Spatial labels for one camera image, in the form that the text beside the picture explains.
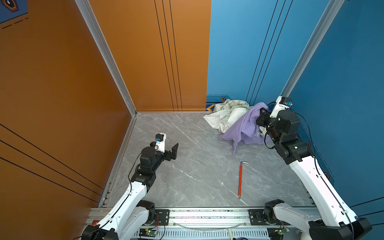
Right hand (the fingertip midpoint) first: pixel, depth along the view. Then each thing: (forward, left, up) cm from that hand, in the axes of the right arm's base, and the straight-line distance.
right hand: (260, 107), depth 68 cm
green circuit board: (-43, +54, -40) cm, 80 cm away
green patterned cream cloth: (+35, +5, -28) cm, 45 cm away
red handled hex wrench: (-19, +5, -39) cm, 43 cm away
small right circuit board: (-43, -10, -40) cm, 59 cm away
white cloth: (+22, +12, -31) cm, 40 cm away
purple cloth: (-1, +3, -15) cm, 16 cm away
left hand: (-5, +44, -19) cm, 48 cm away
